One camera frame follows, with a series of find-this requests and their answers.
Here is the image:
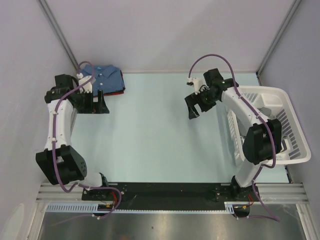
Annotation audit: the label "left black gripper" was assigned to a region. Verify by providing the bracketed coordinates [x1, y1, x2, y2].
[73, 89, 109, 114]

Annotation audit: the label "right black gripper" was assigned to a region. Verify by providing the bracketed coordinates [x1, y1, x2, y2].
[185, 86, 219, 119]

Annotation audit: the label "grey long sleeve shirt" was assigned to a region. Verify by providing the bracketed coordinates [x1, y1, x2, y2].
[258, 107, 272, 119]

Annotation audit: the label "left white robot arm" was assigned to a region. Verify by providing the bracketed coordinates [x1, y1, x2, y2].
[35, 73, 111, 200]

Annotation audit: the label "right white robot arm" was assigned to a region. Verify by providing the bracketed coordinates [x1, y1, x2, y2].
[184, 68, 282, 201]

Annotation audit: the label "folded blue checked shirt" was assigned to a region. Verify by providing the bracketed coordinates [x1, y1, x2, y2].
[92, 65, 125, 97]

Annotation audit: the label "folded red shirt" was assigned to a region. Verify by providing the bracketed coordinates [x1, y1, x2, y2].
[103, 70, 126, 96]

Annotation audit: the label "white plastic laundry basket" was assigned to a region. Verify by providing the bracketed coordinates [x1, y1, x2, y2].
[224, 85, 312, 167]

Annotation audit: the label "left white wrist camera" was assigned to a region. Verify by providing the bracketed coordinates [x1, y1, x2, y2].
[76, 73, 95, 94]

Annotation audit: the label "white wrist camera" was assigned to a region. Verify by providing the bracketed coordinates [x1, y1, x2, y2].
[186, 77, 207, 95]
[76, 73, 95, 94]

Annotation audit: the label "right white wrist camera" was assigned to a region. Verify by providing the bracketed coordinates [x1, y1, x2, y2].
[186, 77, 207, 95]

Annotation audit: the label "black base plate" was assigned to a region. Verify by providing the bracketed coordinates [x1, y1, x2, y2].
[81, 182, 258, 212]

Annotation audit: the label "left aluminium corner post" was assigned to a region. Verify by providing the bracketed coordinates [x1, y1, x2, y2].
[36, 0, 78, 70]

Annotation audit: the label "aluminium corner post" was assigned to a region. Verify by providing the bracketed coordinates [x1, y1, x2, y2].
[255, 0, 302, 78]
[36, 0, 78, 70]

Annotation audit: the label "aluminium frame rail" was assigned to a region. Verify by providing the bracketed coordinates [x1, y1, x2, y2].
[36, 183, 309, 204]

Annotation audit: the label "white slotted cable duct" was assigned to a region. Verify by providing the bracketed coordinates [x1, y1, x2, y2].
[46, 202, 234, 214]

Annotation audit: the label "right aluminium corner post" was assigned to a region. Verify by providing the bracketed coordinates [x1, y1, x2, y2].
[255, 0, 302, 78]

